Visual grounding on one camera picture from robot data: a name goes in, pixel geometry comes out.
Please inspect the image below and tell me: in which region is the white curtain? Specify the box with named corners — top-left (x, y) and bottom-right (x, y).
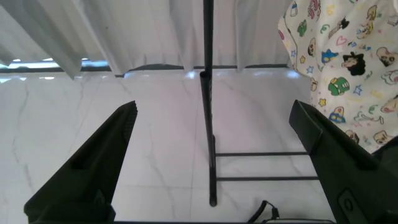
top-left (0, 0), bottom-right (295, 80)

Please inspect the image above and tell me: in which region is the black t-shirt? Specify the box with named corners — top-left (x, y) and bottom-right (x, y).
top-left (371, 136), bottom-right (398, 170)

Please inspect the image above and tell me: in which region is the black cable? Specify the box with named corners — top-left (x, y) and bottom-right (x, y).
top-left (248, 200), bottom-right (280, 223)

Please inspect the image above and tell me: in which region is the cream printed garment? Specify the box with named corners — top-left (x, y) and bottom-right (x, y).
top-left (277, 0), bottom-right (398, 154)

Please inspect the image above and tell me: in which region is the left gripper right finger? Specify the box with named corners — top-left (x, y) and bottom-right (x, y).
top-left (288, 99), bottom-right (398, 224)

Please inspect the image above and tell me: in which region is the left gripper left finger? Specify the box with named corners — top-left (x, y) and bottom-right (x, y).
top-left (24, 100), bottom-right (139, 223)

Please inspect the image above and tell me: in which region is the black clothes rack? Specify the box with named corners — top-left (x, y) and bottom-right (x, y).
top-left (199, 0), bottom-right (320, 208)

